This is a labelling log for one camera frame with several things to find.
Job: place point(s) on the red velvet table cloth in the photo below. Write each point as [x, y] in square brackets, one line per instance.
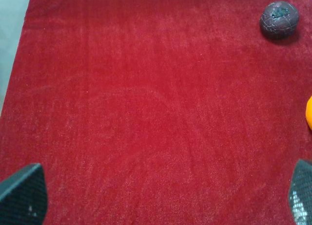
[159, 112]

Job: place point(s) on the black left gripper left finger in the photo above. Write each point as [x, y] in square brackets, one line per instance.
[23, 197]

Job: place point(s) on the orange fruit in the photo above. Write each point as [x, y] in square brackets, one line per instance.
[308, 113]

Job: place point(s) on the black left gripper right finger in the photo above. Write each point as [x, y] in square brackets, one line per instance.
[300, 193]

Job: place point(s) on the dark brown cracked ball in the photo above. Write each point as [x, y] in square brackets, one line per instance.
[279, 20]

